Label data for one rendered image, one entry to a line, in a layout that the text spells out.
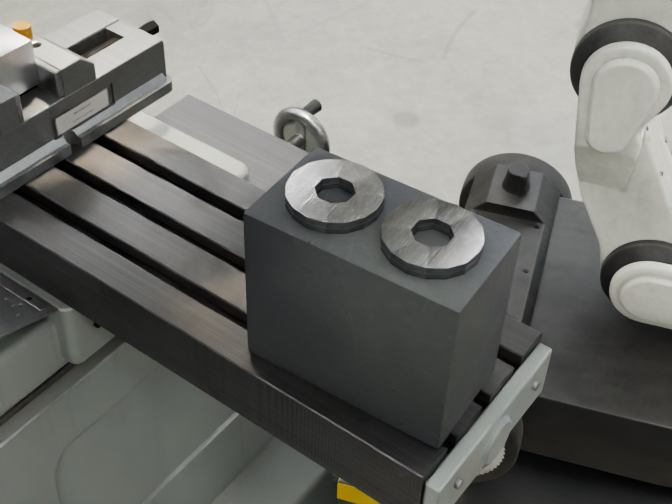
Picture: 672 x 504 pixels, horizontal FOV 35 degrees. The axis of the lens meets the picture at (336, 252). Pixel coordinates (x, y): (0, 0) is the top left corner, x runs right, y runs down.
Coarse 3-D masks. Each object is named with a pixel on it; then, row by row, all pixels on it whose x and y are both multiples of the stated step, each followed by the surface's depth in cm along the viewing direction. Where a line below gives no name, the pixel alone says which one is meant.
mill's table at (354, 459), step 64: (128, 128) 135; (64, 192) 125; (128, 192) 126; (192, 192) 130; (256, 192) 127; (0, 256) 127; (64, 256) 118; (128, 256) 121; (192, 256) 118; (128, 320) 116; (192, 320) 111; (512, 320) 113; (192, 384) 115; (256, 384) 107; (512, 384) 108; (320, 448) 106; (384, 448) 100; (448, 448) 103
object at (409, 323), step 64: (320, 192) 98; (384, 192) 98; (256, 256) 98; (320, 256) 93; (384, 256) 92; (448, 256) 90; (512, 256) 95; (256, 320) 104; (320, 320) 98; (384, 320) 93; (448, 320) 89; (320, 384) 104; (384, 384) 99; (448, 384) 94
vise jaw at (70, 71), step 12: (12, 24) 131; (36, 36) 129; (36, 48) 128; (48, 48) 128; (60, 48) 128; (36, 60) 126; (48, 60) 126; (60, 60) 126; (72, 60) 126; (84, 60) 127; (48, 72) 125; (60, 72) 125; (72, 72) 126; (84, 72) 128; (48, 84) 126; (60, 84) 126; (72, 84) 127; (84, 84) 129; (60, 96) 126
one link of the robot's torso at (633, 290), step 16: (624, 272) 151; (640, 272) 150; (656, 272) 149; (624, 288) 152; (640, 288) 151; (656, 288) 150; (624, 304) 154; (640, 304) 153; (656, 304) 152; (640, 320) 156; (656, 320) 154
